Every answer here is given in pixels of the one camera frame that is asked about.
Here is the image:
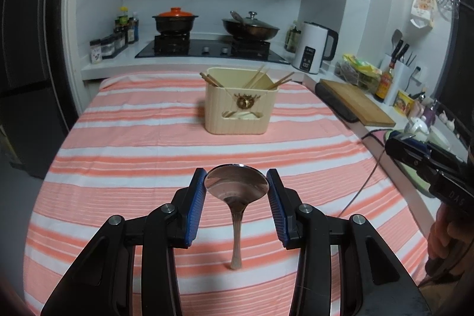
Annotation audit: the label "black gas stove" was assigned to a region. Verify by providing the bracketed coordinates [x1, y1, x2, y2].
[134, 34, 292, 64]

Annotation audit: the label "white teapot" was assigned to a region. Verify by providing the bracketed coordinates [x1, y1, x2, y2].
[403, 116, 431, 141]

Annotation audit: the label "dark spice jars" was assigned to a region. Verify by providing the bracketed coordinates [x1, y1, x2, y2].
[101, 34, 125, 60]

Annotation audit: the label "beige utensil holder box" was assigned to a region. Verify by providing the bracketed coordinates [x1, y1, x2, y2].
[205, 66, 279, 136]

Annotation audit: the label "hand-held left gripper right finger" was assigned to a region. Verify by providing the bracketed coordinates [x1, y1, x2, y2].
[266, 169, 432, 316]

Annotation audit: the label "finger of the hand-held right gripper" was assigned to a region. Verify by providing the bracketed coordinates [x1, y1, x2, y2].
[395, 131, 468, 166]
[384, 137, 442, 191]

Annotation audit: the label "hanging printed paper packet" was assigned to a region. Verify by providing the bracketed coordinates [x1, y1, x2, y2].
[409, 0, 436, 29]

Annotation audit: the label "dark grey refrigerator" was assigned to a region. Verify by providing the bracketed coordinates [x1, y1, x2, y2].
[0, 0, 76, 180]

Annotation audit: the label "wooden cutting board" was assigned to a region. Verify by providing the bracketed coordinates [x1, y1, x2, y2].
[319, 78, 397, 128]

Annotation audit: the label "black clay pot orange lid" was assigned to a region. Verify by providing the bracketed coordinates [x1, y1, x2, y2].
[152, 7, 199, 36]

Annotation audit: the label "green draining mat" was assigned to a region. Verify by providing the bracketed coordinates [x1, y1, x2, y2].
[384, 128, 474, 199]

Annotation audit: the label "brown sauce bottle yellow label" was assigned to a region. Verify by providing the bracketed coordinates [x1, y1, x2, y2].
[374, 58, 395, 103]

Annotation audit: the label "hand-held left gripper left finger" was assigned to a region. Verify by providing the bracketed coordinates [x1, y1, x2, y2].
[41, 168, 207, 316]

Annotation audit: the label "black handled knives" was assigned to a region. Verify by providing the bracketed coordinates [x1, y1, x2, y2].
[392, 42, 411, 64]

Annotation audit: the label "yellow snack packets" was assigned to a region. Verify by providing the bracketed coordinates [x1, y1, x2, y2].
[335, 53, 383, 92]

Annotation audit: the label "orange white striped tablecloth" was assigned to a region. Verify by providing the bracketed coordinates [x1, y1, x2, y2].
[22, 71, 435, 316]

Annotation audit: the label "black wok with glass lid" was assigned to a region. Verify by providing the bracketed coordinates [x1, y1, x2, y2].
[221, 10, 281, 42]

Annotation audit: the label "yellow seasoning box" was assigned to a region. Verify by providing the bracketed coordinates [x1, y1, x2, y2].
[394, 90, 418, 117]

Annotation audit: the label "person's right hand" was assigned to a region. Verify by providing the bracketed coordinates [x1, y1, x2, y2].
[427, 207, 474, 265]

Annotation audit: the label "white label spice jar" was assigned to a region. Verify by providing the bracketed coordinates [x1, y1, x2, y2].
[89, 39, 103, 64]

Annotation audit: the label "green glass bottle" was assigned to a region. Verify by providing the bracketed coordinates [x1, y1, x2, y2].
[285, 21, 303, 53]

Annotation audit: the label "purple cup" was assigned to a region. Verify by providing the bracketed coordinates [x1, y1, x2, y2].
[422, 101, 440, 125]

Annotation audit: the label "white knife holder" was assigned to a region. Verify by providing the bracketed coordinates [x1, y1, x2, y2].
[382, 54, 414, 106]

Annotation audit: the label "dark power cable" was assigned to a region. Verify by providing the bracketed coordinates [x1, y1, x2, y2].
[338, 129, 394, 217]

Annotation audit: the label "black cutting board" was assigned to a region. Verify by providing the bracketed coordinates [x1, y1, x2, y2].
[314, 81, 361, 123]

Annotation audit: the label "white electric kettle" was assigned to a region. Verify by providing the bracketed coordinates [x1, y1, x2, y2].
[290, 21, 340, 75]

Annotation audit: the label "group of dark sauce bottles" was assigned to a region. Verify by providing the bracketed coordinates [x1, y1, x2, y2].
[113, 6, 140, 45]

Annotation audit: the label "large metal spoon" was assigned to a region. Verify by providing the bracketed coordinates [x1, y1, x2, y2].
[203, 162, 269, 271]

